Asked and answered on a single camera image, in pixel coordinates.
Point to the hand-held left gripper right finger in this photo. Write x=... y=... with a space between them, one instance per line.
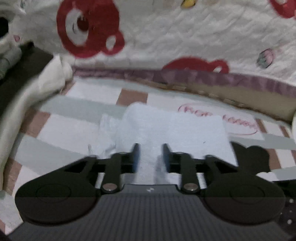
x=166 y=157

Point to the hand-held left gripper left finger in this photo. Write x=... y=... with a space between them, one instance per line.
x=136 y=157

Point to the light grey hoodie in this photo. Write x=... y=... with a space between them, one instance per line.
x=173 y=129

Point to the stack of folded clothes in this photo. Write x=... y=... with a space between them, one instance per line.
x=23 y=81

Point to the checkered round rug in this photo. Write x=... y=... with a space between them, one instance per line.
x=92 y=92

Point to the white quilt with red bears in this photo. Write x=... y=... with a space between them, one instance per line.
x=185 y=34

